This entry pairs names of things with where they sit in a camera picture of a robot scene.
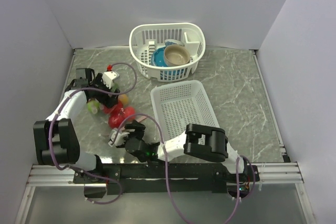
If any white blue floral cup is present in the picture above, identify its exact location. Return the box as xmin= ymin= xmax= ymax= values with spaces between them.
xmin=164 ymin=39 xmax=184 ymax=47

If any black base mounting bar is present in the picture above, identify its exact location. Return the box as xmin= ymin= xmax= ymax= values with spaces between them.
xmin=72 ymin=162 xmax=260 ymax=196

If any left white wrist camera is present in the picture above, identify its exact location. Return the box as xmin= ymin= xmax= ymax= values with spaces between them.
xmin=102 ymin=71 xmax=120 ymax=89

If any aluminium frame rail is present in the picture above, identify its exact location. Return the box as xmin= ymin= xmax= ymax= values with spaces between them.
xmin=26 ymin=163 xmax=303 ymax=187

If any clear zip top bag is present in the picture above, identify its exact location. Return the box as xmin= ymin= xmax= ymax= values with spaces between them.
xmin=87 ymin=94 xmax=136 ymax=129

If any white oval dish basket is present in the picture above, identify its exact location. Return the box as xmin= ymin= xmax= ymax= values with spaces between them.
xmin=129 ymin=23 xmax=205 ymax=82

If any red fake fruit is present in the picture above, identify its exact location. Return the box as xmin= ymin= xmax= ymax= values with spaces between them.
xmin=103 ymin=103 xmax=135 ymax=129

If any white rectangular perforated tray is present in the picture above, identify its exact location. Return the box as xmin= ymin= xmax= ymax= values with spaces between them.
xmin=150 ymin=80 xmax=219 ymax=141

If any beige ceramic bowl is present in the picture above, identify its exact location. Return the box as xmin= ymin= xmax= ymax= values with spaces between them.
xmin=164 ymin=45 xmax=191 ymax=67

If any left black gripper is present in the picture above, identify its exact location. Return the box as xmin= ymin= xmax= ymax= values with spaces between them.
xmin=90 ymin=73 xmax=119 ymax=108

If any orange fake fruit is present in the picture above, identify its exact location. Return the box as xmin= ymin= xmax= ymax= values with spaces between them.
xmin=118 ymin=94 xmax=129 ymax=105

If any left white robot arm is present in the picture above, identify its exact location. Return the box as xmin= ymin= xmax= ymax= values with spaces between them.
xmin=33 ymin=68 xmax=120 ymax=183

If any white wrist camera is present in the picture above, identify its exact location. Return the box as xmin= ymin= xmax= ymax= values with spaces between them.
xmin=108 ymin=129 xmax=129 ymax=147
xmin=102 ymin=71 xmax=120 ymax=89

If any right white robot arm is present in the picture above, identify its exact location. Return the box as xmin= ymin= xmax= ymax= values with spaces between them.
xmin=121 ymin=121 xmax=248 ymax=183

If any green fake fruit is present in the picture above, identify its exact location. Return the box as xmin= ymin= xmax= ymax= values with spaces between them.
xmin=87 ymin=99 xmax=100 ymax=114

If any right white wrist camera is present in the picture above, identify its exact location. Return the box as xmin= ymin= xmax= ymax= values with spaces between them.
xmin=108 ymin=129 xmax=129 ymax=147

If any blue dotted plate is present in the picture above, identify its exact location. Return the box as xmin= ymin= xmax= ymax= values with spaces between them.
xmin=151 ymin=47 xmax=167 ymax=67

